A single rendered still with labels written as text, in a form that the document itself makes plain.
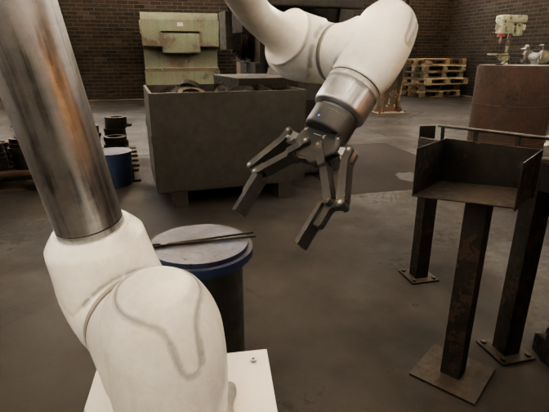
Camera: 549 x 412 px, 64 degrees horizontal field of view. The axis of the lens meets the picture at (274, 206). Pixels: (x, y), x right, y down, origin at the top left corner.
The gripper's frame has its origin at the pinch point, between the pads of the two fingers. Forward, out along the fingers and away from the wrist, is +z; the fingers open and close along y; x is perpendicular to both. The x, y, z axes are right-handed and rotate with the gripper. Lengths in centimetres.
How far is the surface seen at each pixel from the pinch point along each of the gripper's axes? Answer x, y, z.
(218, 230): -49, 55, 4
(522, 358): -120, -26, -12
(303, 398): -74, 14, 33
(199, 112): -111, 181, -54
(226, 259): -39, 38, 10
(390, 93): -539, 348, -354
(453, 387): -98, -16, 8
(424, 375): -98, -7, 9
